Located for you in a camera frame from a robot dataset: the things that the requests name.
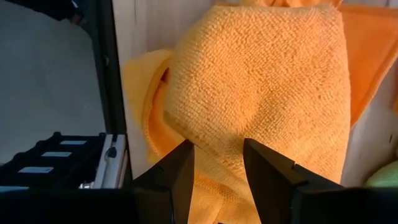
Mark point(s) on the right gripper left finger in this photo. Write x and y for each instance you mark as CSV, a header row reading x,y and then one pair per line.
x,y
180,174

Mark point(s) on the black case with white labels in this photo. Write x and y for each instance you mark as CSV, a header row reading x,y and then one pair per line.
x,y
77,161

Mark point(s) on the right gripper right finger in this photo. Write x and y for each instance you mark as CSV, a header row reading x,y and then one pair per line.
x,y
270,180

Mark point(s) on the silver metal bracket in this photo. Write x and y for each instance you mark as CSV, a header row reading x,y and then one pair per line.
x,y
105,168

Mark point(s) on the black metal rig frame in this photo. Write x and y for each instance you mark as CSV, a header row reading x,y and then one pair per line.
x,y
107,77

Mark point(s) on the orange microfiber towel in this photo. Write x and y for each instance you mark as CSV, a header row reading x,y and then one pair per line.
x,y
248,77

